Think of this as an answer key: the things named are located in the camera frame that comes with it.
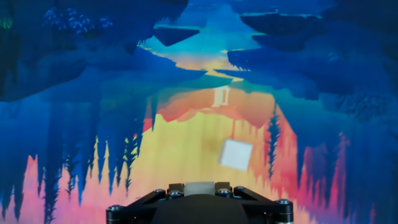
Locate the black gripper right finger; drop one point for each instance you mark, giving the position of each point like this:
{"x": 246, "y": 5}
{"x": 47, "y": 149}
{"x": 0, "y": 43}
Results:
{"x": 225, "y": 189}

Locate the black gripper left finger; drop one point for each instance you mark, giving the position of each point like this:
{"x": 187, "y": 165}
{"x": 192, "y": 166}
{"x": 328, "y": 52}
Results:
{"x": 174, "y": 190}

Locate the plain wooden cube block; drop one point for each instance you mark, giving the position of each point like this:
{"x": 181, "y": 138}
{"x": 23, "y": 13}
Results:
{"x": 199, "y": 188}
{"x": 235, "y": 155}

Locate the colourful landscape print cloth mat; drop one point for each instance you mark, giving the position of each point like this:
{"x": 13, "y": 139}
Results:
{"x": 93, "y": 109}

